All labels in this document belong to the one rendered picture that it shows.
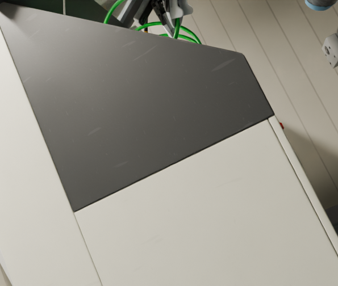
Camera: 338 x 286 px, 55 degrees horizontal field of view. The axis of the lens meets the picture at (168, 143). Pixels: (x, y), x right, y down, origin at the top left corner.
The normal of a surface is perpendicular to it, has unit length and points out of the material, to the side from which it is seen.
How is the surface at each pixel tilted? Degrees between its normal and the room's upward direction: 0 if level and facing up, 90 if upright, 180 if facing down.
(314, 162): 90
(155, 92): 90
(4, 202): 90
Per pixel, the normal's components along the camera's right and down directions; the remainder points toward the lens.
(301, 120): -0.33, 0.00
